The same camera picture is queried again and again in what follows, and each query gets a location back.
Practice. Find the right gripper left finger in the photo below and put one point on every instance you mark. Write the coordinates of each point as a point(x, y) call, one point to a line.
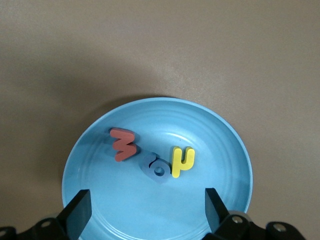
point(77, 215)

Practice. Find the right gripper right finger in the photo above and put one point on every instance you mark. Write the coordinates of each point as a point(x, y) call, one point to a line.
point(215, 212)

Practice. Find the yellow foam letter h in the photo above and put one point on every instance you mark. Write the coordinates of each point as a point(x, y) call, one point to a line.
point(176, 162)

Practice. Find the blue foam letter g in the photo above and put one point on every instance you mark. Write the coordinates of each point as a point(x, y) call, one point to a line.
point(150, 170)

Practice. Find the red foam letter w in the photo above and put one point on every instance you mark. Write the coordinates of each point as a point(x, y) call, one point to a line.
point(122, 145)

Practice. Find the blue plate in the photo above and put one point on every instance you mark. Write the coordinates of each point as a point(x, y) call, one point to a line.
point(150, 212)

